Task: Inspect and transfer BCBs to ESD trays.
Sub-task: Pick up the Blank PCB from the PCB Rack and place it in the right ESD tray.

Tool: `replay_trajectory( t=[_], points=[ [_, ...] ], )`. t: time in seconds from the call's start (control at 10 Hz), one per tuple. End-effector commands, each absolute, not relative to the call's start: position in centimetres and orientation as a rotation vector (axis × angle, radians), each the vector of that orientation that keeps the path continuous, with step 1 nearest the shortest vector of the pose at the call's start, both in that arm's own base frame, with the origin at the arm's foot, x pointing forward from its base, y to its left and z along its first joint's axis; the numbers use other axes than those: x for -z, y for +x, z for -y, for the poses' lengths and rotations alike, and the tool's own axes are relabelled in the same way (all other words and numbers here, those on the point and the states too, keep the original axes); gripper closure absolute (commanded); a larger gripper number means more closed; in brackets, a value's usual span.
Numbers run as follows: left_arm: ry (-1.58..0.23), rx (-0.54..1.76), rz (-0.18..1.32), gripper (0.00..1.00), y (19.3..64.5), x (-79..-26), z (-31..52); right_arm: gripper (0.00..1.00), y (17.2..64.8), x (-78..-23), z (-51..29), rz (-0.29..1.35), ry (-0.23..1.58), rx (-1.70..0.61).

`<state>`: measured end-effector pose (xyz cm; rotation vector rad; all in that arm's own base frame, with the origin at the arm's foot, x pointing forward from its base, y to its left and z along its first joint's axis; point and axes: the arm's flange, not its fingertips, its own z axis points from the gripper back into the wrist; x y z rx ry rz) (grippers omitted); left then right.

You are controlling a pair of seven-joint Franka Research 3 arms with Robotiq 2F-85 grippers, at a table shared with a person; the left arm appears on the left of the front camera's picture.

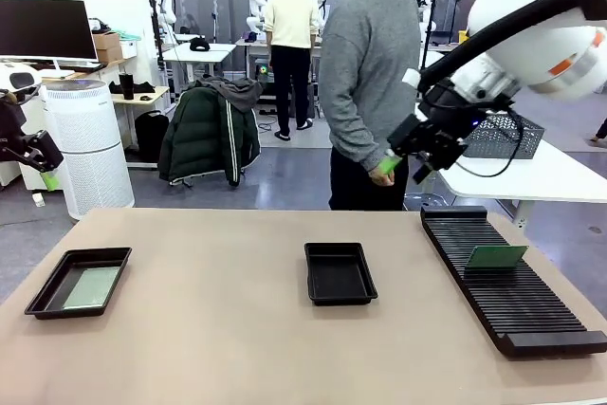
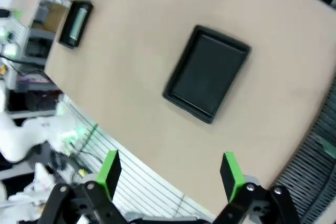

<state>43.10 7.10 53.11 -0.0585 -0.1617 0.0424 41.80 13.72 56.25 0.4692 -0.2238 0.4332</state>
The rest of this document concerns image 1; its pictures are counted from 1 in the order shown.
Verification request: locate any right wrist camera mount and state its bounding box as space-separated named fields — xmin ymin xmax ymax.
xmin=419 ymin=81 xmax=487 ymax=129

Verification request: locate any green perforated circuit board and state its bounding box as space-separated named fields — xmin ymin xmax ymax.
xmin=464 ymin=245 xmax=529 ymax=271
xmin=62 ymin=266 xmax=121 ymax=310

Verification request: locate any black tumbler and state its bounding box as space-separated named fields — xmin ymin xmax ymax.
xmin=118 ymin=71 xmax=137 ymax=101

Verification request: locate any grey-sleeved right forearm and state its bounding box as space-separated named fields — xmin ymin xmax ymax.
xmin=324 ymin=105 xmax=388 ymax=173

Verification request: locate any white cylindrical air purifier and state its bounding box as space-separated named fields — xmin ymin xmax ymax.
xmin=39 ymin=79 xmax=137 ymax=221

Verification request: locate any black ESD tray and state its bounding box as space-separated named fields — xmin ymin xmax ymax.
xmin=303 ymin=241 xmax=379 ymax=307
xmin=24 ymin=247 xmax=134 ymax=322

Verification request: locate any person's right hand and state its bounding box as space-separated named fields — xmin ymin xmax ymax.
xmin=368 ymin=165 xmax=397 ymax=188

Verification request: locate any black cloth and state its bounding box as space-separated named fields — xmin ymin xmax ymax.
xmin=108 ymin=81 xmax=157 ymax=95

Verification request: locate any white monitor desk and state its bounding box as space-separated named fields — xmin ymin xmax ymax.
xmin=0 ymin=57 xmax=128 ymax=191

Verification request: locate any leg of passing person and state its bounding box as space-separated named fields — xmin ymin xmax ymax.
xmin=587 ymin=116 xmax=607 ymax=149

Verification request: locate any black slotted board rack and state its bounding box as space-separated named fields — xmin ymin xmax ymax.
xmin=419 ymin=205 xmax=607 ymax=359

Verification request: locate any dark green puffer jacket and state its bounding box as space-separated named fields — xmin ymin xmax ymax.
xmin=157 ymin=84 xmax=262 ymax=187

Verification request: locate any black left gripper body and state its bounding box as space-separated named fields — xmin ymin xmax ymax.
xmin=13 ymin=129 xmax=65 ymax=174

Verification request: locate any grey wire mesh basket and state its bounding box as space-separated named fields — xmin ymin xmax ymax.
xmin=462 ymin=110 xmax=546 ymax=160

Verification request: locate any man in cream sweater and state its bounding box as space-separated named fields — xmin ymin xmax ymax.
xmin=263 ymin=0 xmax=322 ymax=142

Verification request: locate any person in grey sweater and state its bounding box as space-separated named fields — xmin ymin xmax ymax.
xmin=318 ymin=0 xmax=451 ymax=212

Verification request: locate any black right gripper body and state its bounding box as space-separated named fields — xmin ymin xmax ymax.
xmin=387 ymin=114 xmax=469 ymax=170

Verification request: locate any white background table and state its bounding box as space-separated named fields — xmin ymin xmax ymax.
xmin=162 ymin=42 xmax=238 ymax=96

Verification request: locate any thin black camera cable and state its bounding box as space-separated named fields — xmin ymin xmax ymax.
xmin=452 ymin=108 xmax=526 ymax=179

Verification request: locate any black computer monitor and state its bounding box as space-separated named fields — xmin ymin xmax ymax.
xmin=0 ymin=0 xmax=100 ymax=72

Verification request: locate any brown cardboard box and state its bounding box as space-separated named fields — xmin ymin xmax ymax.
xmin=92 ymin=32 xmax=122 ymax=50
xmin=94 ymin=46 xmax=124 ymax=64

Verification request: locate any grey hooded jacket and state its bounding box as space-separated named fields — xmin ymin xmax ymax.
xmin=188 ymin=74 xmax=265 ymax=115

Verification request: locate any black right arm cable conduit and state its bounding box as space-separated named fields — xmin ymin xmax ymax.
xmin=415 ymin=0 xmax=607 ymax=93

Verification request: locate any light wooden desk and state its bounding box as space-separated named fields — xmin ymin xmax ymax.
xmin=111 ymin=85 xmax=172 ymax=170

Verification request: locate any black backpack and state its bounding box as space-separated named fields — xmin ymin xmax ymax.
xmin=134 ymin=109 xmax=171 ymax=164

